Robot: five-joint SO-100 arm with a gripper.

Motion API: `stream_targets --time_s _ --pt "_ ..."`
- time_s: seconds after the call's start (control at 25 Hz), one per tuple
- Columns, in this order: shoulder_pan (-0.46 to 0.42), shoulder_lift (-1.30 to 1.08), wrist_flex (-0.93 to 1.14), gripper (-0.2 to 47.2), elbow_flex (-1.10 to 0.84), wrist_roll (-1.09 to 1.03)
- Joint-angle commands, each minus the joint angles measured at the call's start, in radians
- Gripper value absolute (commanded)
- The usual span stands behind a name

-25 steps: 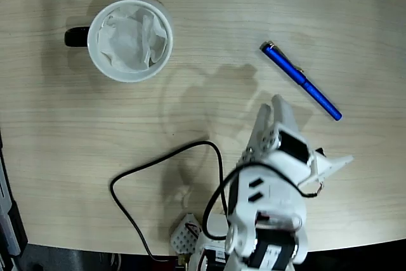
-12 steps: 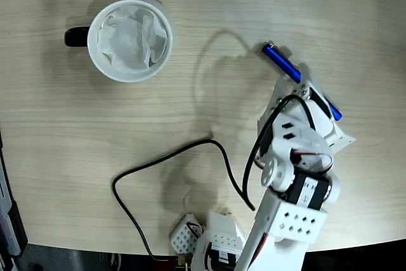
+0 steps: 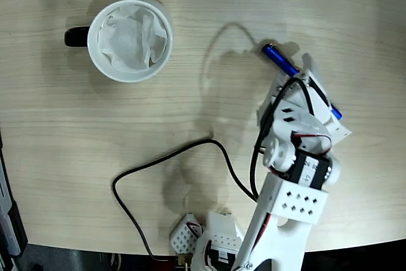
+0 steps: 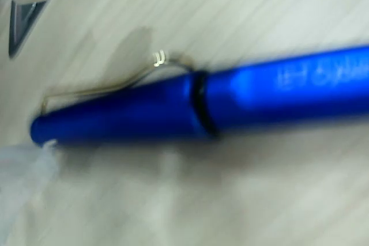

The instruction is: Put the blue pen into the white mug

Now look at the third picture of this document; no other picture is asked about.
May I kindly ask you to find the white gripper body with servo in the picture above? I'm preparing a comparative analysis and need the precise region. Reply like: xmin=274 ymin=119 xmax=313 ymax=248
xmin=256 ymin=72 xmax=333 ymax=126

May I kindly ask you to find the blue pen with gold clip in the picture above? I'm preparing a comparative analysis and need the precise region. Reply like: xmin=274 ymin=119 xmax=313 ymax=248
xmin=261 ymin=43 xmax=344 ymax=121

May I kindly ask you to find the crumpled white tissue paper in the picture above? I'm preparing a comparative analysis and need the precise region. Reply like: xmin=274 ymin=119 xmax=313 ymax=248
xmin=97 ymin=6 xmax=168 ymax=74

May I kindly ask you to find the white perforated block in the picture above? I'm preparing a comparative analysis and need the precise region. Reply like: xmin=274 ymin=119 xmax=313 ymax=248
xmin=170 ymin=213 xmax=204 ymax=251

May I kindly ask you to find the black camera on white bracket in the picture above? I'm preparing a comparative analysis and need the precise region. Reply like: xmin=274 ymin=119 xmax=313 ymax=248
xmin=328 ymin=115 xmax=353 ymax=147

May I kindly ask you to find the white mug with black handle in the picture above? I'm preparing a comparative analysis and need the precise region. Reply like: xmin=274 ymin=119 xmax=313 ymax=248
xmin=63 ymin=0 xmax=174 ymax=84

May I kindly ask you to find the black cable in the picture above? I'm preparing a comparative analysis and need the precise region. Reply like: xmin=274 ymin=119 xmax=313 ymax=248
xmin=111 ymin=77 xmax=315 ymax=262

